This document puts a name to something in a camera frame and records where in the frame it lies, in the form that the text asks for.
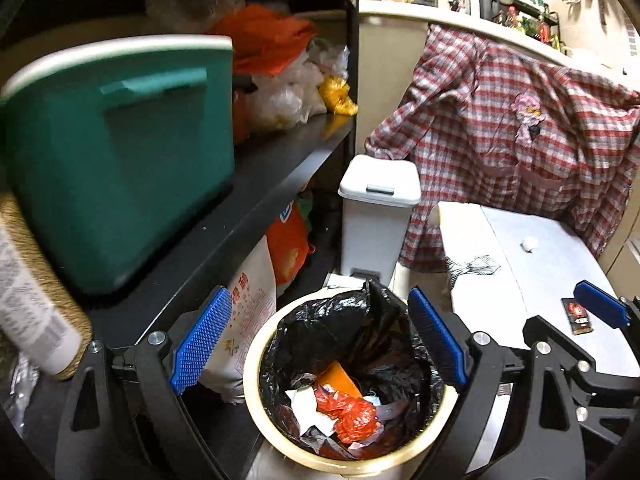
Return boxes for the red plastic bag on shelf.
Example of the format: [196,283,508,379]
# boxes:
[207,4,317,76]

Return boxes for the spice jar with label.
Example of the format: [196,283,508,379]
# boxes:
[1,194,92,379]

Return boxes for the yellow plastic bag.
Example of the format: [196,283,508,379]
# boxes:
[318,75,358,117]

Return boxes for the orange rice bag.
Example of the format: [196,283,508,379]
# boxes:
[266,202,311,286]

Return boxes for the black metal shelf rack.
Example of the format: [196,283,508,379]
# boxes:
[0,0,362,480]

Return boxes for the dark printed snack packet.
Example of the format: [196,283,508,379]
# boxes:
[561,298,593,336]

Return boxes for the green storage box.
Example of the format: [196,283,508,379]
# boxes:
[1,35,234,295]

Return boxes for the orange plastic bag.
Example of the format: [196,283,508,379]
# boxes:
[314,387,380,444]

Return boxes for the orange snack bag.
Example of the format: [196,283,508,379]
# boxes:
[316,361,362,398]

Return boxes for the white paper wrapper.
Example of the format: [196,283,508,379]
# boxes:
[285,387,335,437]

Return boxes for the red plaid shirt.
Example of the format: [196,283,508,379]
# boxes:
[364,25,639,272]

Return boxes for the white plastic bags on shelf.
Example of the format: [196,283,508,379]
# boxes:
[245,38,350,132]

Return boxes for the patterned white tablecloth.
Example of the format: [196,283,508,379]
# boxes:
[437,202,527,348]

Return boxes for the black spice rack with bottles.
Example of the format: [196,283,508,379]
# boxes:
[490,0,563,51]

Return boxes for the round bin with black bag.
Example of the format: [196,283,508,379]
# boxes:
[244,281,458,478]

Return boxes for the white flour sack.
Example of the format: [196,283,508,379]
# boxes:
[198,236,277,404]

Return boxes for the white pedal trash bin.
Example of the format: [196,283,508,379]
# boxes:
[338,154,421,285]

